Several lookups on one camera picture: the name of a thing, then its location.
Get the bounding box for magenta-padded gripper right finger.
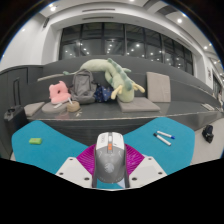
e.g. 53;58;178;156
123;143;168;189

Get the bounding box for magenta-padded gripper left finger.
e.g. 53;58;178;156
54;143;99;189

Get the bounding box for grey computer mouse orange accent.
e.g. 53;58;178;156
93;131;127;184

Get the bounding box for white marker black cap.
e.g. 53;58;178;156
153;132;172;147

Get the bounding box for white marker blue cap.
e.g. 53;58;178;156
156;130;176;140

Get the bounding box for green eraser block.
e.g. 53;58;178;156
28;137;43;145

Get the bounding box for tan round pouch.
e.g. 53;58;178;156
65;100;81;113

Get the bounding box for flat grey seat cushion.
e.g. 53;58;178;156
23;101;46;118
41;100;73;115
117;96;161;113

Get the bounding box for grey stepped bench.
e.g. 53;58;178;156
0;54;224;148

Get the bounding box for small black bag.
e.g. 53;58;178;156
201;124;215;144

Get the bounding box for black suitcase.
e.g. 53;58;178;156
3;77;29;138

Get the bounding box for pink plush cushion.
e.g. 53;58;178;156
48;80;72;105

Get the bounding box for dark blue patterned bag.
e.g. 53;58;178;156
94;84;114;103

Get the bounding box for upright grey seat cushion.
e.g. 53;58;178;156
145;71;172;103

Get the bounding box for grey backpack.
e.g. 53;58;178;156
69;68;98;105

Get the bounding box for green plush dragon toy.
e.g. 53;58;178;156
63;58;146;103

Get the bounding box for ceiling lights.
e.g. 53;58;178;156
19;0;214;51

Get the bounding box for large dark window wall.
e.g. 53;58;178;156
58;22;194;76

